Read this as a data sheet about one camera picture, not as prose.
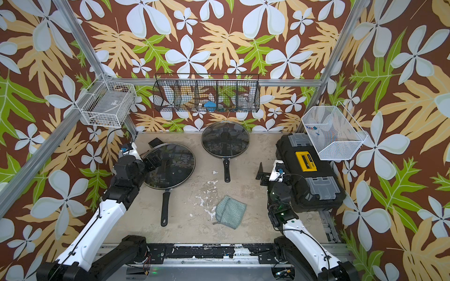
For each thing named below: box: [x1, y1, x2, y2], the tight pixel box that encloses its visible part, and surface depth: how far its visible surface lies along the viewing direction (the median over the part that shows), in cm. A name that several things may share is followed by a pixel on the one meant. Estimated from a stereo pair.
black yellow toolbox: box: [275, 132, 347, 213], surface depth 80 cm
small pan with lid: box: [200, 121, 251, 183], surface depth 120 cm
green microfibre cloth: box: [212, 194, 247, 230], surface depth 86 cm
